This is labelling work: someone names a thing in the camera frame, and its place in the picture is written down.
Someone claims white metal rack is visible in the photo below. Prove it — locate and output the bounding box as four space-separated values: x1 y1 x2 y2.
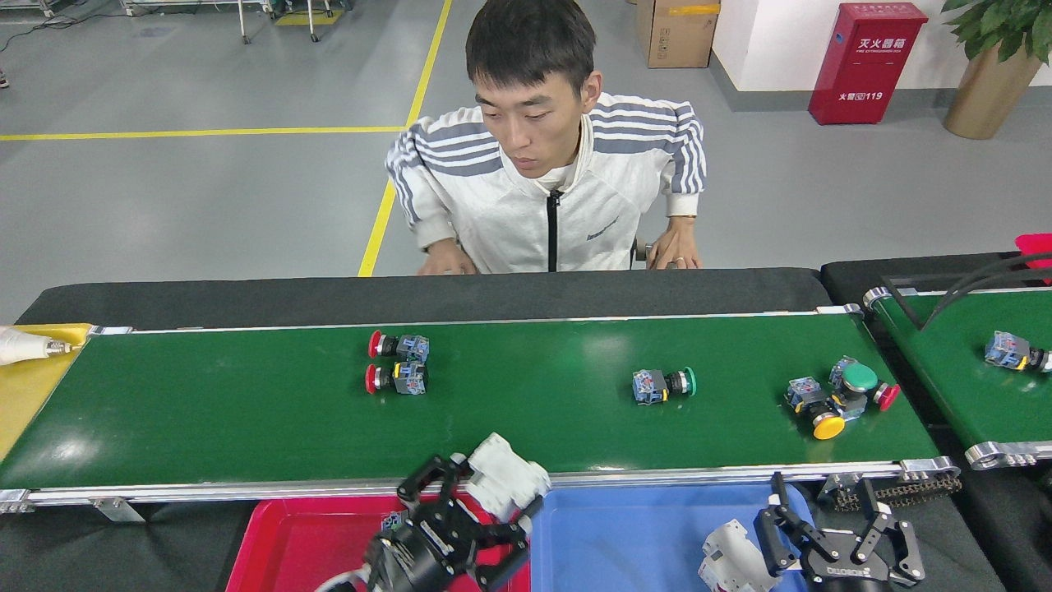
119 0 276 46

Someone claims red plastic tray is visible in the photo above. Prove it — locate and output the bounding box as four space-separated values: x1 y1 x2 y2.
226 493 533 592

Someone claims red fire extinguisher cabinet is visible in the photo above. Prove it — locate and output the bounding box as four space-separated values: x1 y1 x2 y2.
808 2 930 126

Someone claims white circuit breaker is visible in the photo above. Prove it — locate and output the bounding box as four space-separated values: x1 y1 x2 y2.
699 520 780 592
467 433 551 523

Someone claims brown cardboard box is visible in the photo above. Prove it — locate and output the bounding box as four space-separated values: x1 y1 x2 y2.
637 0 722 69

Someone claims blue plastic tray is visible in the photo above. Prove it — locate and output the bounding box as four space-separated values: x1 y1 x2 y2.
530 481 814 592

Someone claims blue push button switch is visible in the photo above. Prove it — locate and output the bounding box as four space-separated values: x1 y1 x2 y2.
985 331 1052 372

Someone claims short green conveyor belt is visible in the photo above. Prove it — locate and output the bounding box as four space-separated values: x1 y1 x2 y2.
863 286 1052 471

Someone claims green potted plant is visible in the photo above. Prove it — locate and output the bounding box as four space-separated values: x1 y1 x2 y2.
941 0 1052 65

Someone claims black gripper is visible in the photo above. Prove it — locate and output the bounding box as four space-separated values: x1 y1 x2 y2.
366 454 546 592
754 473 926 592

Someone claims person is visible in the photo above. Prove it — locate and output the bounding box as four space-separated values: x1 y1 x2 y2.
385 0 708 274

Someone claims person's right hand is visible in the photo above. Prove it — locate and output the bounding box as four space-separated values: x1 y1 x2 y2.
417 238 478 276

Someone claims yellow plastic tray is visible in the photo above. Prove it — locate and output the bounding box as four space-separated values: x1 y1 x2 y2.
0 323 93 461

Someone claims black drive chain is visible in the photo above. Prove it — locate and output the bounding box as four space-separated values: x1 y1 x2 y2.
820 473 962 511

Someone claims white light bulb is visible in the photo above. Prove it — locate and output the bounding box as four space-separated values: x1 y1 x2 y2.
0 326 83 367

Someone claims long green conveyor belt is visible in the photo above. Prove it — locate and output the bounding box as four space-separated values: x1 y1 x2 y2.
0 303 962 523

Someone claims yellow push button switch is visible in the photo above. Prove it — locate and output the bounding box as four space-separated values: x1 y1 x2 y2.
785 377 847 441

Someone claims red push button switch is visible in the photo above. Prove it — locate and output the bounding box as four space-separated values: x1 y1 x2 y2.
365 362 428 396
368 331 431 363
838 382 902 422

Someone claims black curved belt guide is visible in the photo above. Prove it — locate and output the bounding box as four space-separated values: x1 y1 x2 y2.
881 251 1052 331

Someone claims golden plant pot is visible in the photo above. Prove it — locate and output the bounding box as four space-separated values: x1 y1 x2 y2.
944 43 1045 141

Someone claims red plastic bin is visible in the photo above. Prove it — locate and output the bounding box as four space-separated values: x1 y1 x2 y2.
1015 234 1052 284

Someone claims white metal stand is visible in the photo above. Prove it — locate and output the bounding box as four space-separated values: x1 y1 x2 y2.
304 0 354 44

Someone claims person's left hand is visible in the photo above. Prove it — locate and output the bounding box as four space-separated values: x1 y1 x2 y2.
645 216 704 271

